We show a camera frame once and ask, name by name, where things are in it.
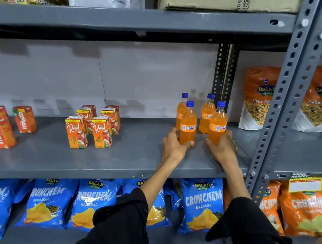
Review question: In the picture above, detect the person's right hand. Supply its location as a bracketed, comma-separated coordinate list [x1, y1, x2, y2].
[202, 127, 244, 171]

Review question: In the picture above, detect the person's left hand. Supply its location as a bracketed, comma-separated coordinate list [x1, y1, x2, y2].
[160, 126, 197, 169]

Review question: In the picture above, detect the orange soda bottle blue cap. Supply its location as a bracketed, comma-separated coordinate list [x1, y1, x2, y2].
[174, 92, 189, 130]
[206, 100, 230, 146]
[198, 92, 218, 135]
[177, 100, 201, 147]

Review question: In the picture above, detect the person's right forearm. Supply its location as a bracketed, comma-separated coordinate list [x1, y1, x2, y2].
[204, 158, 316, 244]

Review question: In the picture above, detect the person's left forearm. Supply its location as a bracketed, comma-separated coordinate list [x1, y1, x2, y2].
[68, 142, 186, 244]

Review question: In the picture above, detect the grey metal shelf rack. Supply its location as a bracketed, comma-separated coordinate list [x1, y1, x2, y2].
[244, 0, 322, 244]
[0, 0, 321, 244]

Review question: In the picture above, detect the orange chip packet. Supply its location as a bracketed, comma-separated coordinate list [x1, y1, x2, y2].
[256, 179, 292, 236]
[273, 181, 322, 241]

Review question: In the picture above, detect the group of orange juice cartons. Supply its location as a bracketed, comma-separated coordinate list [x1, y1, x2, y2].
[61, 99, 124, 155]

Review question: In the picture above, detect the yellow white shelf price label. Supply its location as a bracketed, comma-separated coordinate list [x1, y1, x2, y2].
[287, 172, 322, 198]

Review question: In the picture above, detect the row of blue chip packets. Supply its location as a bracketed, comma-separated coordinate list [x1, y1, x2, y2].
[0, 147, 229, 244]

